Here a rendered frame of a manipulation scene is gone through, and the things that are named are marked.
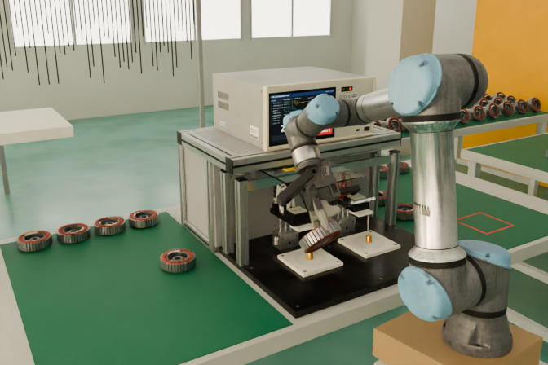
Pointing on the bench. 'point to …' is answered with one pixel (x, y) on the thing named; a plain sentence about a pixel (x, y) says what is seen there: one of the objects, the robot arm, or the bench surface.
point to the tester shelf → (210, 138)
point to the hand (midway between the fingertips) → (322, 237)
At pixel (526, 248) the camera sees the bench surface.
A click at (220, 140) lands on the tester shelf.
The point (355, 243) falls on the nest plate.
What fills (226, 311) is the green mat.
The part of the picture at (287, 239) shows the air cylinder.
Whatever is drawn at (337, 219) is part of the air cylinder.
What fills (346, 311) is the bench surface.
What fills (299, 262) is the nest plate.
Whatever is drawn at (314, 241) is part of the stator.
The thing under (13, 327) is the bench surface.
